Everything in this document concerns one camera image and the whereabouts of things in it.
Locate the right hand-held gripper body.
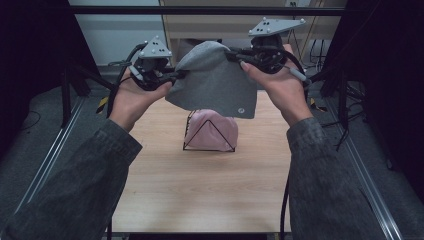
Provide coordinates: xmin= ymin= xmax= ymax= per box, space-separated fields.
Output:
xmin=247 ymin=17 xmax=307 ymax=75

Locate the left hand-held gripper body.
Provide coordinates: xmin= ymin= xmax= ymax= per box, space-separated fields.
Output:
xmin=129 ymin=35 xmax=175 ymax=92

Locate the grey beanie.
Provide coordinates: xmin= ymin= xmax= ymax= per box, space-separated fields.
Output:
xmin=164 ymin=40 xmax=259 ymax=120

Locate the black wire rack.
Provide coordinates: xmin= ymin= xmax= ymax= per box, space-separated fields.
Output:
xmin=182 ymin=109 xmax=237 ymax=153

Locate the pink beanie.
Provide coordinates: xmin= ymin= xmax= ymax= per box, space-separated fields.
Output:
xmin=183 ymin=108 xmax=240 ymax=153

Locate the person's left hand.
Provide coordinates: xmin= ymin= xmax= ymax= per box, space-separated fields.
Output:
xmin=108 ymin=68 xmax=174 ymax=133

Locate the person's right hand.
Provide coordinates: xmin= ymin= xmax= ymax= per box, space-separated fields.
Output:
xmin=240 ymin=43 xmax=315 ymax=127

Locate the white cabinet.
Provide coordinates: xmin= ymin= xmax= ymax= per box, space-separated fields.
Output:
xmin=68 ymin=0 xmax=172 ymax=67

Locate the yellow black striped tape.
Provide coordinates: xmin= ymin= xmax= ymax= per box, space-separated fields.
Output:
xmin=95 ymin=95 xmax=110 ymax=115
xmin=309 ymin=97 xmax=329 ymax=113

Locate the black metal stand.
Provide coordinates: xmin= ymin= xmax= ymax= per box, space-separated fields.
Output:
xmin=306 ymin=66 xmax=352 ymax=130
xmin=60 ymin=59 xmax=118 ymax=130

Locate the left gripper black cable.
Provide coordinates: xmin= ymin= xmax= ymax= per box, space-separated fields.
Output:
xmin=105 ymin=42 xmax=148 ymax=118

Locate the black horizontal frame bar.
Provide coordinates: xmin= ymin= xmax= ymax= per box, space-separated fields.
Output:
xmin=68 ymin=5 xmax=348 ymax=17

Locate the black floor cable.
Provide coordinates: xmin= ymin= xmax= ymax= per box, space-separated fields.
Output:
xmin=321 ymin=109 xmax=366 ymax=153

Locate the aluminium floor rail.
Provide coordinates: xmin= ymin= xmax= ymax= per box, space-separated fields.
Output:
xmin=323 ymin=95 xmax=405 ymax=240
xmin=0 ymin=95 xmax=87 ymax=231

